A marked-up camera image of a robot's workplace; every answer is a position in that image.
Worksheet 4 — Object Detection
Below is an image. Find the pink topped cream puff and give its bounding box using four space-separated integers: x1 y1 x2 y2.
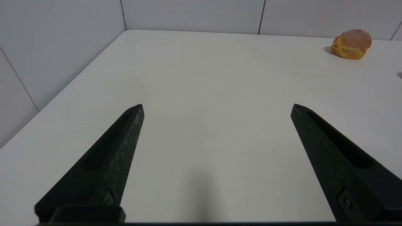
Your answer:
331 29 372 60

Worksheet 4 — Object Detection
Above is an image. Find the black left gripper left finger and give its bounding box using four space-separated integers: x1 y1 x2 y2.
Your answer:
35 104 145 223

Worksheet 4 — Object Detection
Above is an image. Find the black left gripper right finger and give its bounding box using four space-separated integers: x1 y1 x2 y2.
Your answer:
291 104 402 222

